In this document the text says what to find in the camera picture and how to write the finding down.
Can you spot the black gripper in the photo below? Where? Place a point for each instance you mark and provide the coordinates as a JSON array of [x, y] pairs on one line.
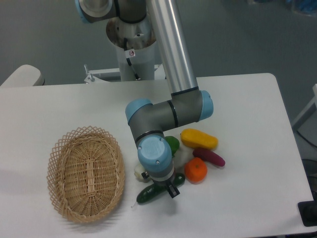
[[163, 179]]

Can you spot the dark green cucumber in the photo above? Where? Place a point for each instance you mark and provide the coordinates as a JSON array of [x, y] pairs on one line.
[[153, 191]]

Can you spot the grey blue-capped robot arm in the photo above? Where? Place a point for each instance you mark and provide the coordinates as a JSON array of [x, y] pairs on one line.
[[188, 103]]

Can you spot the orange fruit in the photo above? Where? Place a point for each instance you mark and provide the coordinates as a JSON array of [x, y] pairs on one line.
[[195, 170]]

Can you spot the green white bok choy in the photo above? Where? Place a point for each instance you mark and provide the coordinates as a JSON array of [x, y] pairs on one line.
[[183, 156]]

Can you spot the purple eggplant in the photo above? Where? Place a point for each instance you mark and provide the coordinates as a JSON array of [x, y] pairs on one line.
[[209, 156]]

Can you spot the yellow mango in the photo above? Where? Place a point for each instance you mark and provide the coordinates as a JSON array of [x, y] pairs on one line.
[[194, 138]]

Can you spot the woven wicker basket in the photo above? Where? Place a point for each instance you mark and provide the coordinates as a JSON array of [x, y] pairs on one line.
[[86, 175]]

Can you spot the black device at table edge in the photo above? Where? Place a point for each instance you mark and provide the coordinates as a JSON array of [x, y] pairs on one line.
[[308, 213]]

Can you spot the white chair back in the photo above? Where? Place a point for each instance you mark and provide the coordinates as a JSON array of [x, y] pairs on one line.
[[25, 76]]

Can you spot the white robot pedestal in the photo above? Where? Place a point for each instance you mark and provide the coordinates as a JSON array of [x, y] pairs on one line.
[[135, 53]]

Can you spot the white frame at right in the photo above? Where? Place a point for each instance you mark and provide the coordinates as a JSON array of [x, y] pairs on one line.
[[306, 112]]

